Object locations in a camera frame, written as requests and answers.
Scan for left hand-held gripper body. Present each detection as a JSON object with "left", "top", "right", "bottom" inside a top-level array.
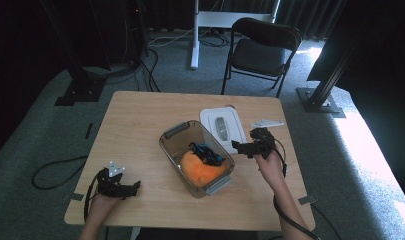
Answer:
[{"left": 95, "top": 160, "right": 127, "bottom": 200}]

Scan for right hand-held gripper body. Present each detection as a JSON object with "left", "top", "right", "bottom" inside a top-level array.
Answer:
[{"left": 249, "top": 118, "right": 286, "bottom": 160}]

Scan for white lid with grey handle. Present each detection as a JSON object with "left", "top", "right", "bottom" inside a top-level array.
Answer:
[{"left": 198, "top": 106, "right": 248, "bottom": 155}]

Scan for blue toy car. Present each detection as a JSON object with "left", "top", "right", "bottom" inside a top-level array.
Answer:
[{"left": 187, "top": 141, "right": 226, "bottom": 167}]

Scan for orange plush toy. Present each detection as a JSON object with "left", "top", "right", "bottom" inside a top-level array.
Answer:
[{"left": 179, "top": 149, "right": 228, "bottom": 189}]

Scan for clear plastic storage box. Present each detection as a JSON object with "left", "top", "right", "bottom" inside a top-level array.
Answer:
[{"left": 158, "top": 119, "right": 236, "bottom": 200}]

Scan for person's left hand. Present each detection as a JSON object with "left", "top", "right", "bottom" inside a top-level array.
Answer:
[{"left": 87, "top": 192, "right": 120, "bottom": 223}]

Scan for person's right hand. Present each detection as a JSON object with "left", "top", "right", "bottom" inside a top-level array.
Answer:
[{"left": 254, "top": 150, "right": 287, "bottom": 193}]

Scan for black metal stand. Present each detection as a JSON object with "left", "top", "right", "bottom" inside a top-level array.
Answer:
[
  {"left": 295, "top": 39, "right": 358, "bottom": 119},
  {"left": 39, "top": 0, "right": 108, "bottom": 107}
]

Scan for person's dark clothing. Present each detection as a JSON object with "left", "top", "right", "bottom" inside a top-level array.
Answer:
[{"left": 136, "top": 227, "right": 281, "bottom": 240}]

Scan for black folding chair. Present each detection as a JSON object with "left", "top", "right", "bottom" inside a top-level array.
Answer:
[{"left": 220, "top": 17, "right": 304, "bottom": 99}]

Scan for dark curtain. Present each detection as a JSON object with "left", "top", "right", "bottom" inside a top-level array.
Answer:
[{"left": 141, "top": 0, "right": 346, "bottom": 40}]

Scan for black cloth screen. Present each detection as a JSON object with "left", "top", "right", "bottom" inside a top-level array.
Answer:
[{"left": 305, "top": 0, "right": 405, "bottom": 208}]

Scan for dark equipment rack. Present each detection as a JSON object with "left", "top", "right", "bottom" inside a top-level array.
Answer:
[{"left": 89, "top": 0, "right": 150, "bottom": 67}]

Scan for left hand-held gripper cable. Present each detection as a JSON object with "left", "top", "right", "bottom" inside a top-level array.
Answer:
[{"left": 83, "top": 171, "right": 103, "bottom": 222}]

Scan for hand-held gripper cable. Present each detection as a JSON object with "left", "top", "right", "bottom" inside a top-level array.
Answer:
[
  {"left": 271, "top": 138, "right": 322, "bottom": 240},
  {"left": 83, "top": 171, "right": 103, "bottom": 222}
]

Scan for black looped floor cable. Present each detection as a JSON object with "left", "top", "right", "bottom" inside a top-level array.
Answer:
[{"left": 31, "top": 154, "right": 90, "bottom": 191}]

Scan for right hand-held gripper cable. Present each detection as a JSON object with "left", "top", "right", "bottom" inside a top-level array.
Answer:
[{"left": 271, "top": 138, "right": 322, "bottom": 240}]

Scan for white desk frame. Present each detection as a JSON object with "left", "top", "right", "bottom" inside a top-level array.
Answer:
[{"left": 190, "top": 0, "right": 281, "bottom": 70}]

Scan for black cables under desk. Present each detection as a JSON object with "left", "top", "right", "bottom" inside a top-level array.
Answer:
[{"left": 197, "top": 29, "right": 232, "bottom": 48}]

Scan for bundle of black cables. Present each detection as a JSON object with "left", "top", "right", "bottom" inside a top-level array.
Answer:
[{"left": 83, "top": 46, "right": 162, "bottom": 93}]

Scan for white cable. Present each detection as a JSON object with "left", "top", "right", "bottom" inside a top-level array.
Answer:
[{"left": 147, "top": 27, "right": 195, "bottom": 47}]

